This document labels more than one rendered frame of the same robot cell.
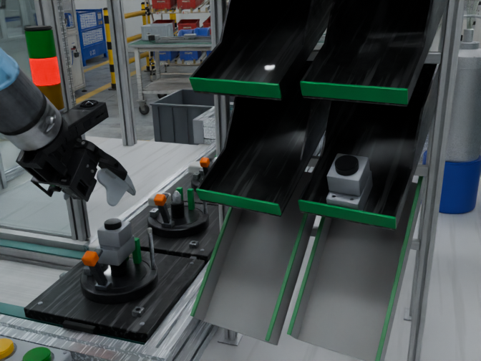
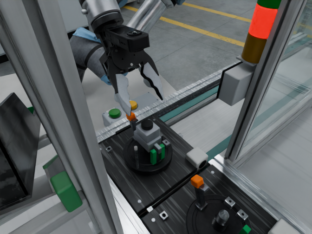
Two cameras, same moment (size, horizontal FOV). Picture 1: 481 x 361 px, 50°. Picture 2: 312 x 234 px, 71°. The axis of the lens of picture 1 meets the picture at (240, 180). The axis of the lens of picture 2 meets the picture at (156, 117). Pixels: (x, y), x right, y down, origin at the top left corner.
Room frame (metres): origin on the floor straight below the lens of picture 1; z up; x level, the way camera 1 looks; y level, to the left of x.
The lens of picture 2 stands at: (1.06, -0.08, 1.48)
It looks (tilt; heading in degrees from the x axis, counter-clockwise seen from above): 44 degrees down; 123
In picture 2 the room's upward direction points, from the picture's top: straight up
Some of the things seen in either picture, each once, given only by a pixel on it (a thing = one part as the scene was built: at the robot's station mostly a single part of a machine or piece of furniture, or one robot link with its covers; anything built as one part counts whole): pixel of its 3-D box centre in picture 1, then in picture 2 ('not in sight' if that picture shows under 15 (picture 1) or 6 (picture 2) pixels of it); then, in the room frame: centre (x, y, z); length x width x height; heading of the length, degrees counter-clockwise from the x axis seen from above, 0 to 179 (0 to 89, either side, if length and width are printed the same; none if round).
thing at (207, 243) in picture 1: (177, 206); (221, 220); (1.07, 0.14, 1.01); 0.24 x 0.24 x 0.13; 71
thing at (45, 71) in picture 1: (45, 70); (266, 19); (1.01, 0.37, 1.33); 0.05 x 0.05 x 0.05
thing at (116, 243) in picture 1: (117, 236); (149, 134); (0.84, 0.23, 1.06); 0.08 x 0.04 x 0.07; 163
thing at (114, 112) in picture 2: (37, 359); (114, 113); (0.63, 0.31, 0.96); 0.04 x 0.04 x 0.02
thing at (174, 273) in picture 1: (121, 286); (148, 156); (0.83, 0.23, 0.96); 0.24 x 0.24 x 0.02; 71
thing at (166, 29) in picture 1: (157, 31); not in sight; (6.54, 0.96, 0.90); 0.40 x 0.30 x 0.17; 172
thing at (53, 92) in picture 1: (49, 96); (257, 46); (1.01, 0.37, 1.28); 0.05 x 0.05 x 0.05
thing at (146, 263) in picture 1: (119, 277); (147, 152); (0.83, 0.23, 0.98); 0.14 x 0.14 x 0.02
